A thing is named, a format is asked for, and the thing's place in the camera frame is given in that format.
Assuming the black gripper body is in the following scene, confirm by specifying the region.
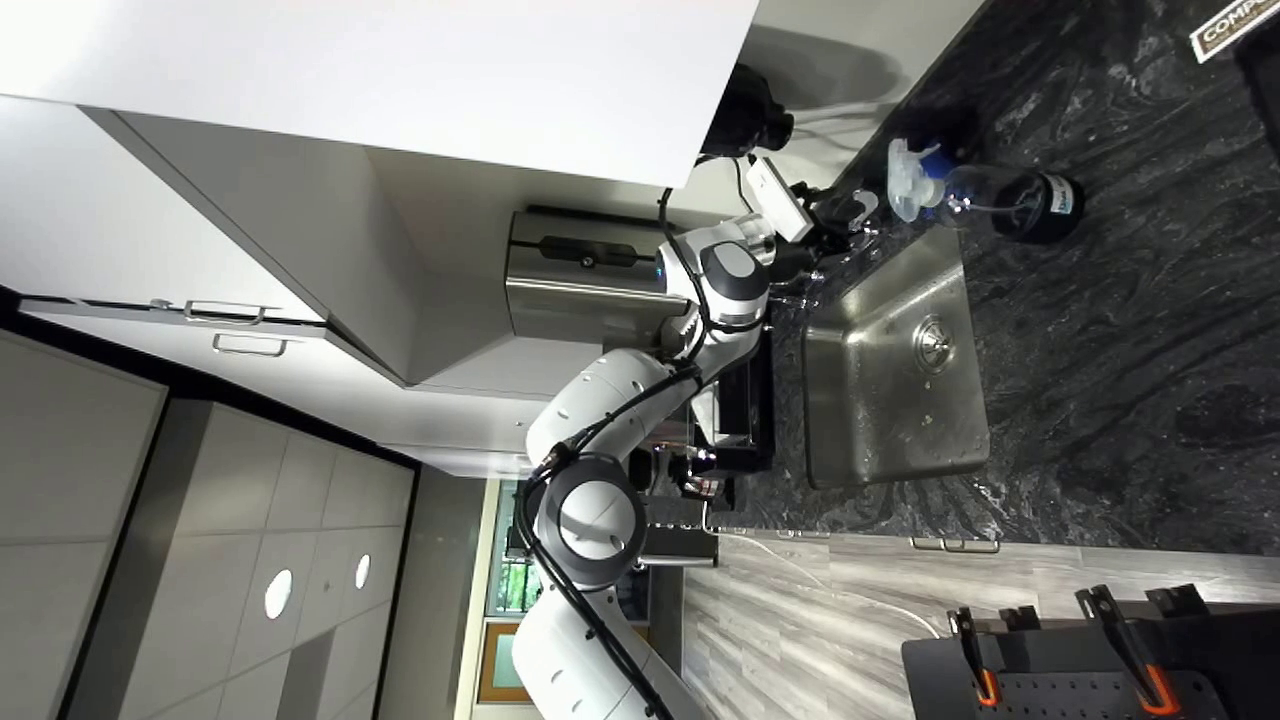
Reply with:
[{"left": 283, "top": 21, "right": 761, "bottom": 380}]
[{"left": 778, "top": 201, "right": 853, "bottom": 279}]

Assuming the chrome lever tap handle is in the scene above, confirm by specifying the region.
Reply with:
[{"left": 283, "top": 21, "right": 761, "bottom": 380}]
[{"left": 853, "top": 180, "right": 896, "bottom": 271}]

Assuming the round sink drain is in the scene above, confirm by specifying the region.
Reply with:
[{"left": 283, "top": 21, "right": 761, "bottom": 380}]
[{"left": 906, "top": 316, "right": 958, "bottom": 374}]

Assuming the stainless steel sink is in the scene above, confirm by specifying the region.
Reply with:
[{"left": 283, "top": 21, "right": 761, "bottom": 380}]
[{"left": 798, "top": 224, "right": 996, "bottom": 494}]

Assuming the white label sign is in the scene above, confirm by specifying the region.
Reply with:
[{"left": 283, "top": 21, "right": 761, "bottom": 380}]
[{"left": 1186, "top": 0, "right": 1280, "bottom": 69}]

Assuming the black orange clamp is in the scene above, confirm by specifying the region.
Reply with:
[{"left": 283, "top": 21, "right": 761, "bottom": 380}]
[
  {"left": 944, "top": 606, "right": 1003, "bottom": 711},
  {"left": 1073, "top": 583, "right": 1186, "bottom": 720}
]

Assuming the white upper cabinet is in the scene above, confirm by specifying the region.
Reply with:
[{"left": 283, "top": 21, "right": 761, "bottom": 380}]
[{"left": 0, "top": 0, "right": 765, "bottom": 391}]

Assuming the wood framed window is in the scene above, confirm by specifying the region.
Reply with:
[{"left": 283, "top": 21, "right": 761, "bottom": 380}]
[{"left": 477, "top": 478, "right": 568, "bottom": 710}]

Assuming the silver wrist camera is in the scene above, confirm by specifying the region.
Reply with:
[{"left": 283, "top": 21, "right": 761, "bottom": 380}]
[{"left": 738, "top": 153, "right": 816, "bottom": 247}]

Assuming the black stand frame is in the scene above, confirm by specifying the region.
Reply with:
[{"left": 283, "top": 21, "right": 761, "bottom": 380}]
[{"left": 663, "top": 332, "right": 778, "bottom": 510}]

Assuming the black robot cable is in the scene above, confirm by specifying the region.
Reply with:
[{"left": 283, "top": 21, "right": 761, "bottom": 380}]
[{"left": 523, "top": 184, "right": 712, "bottom": 720}]

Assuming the metal upper cabinet handle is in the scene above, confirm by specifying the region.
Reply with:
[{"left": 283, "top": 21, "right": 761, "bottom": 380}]
[{"left": 206, "top": 327, "right": 291, "bottom": 365}]

